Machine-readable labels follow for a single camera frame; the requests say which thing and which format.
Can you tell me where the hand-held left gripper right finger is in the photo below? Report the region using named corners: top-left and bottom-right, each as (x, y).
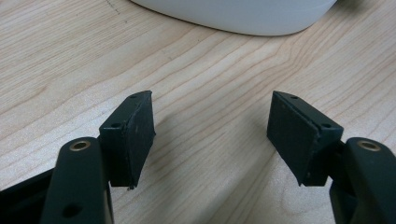
top-left (266, 90), bottom-right (346, 188)

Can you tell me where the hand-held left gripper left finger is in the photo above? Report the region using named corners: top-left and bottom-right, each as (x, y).
top-left (98, 90), bottom-right (156, 190)

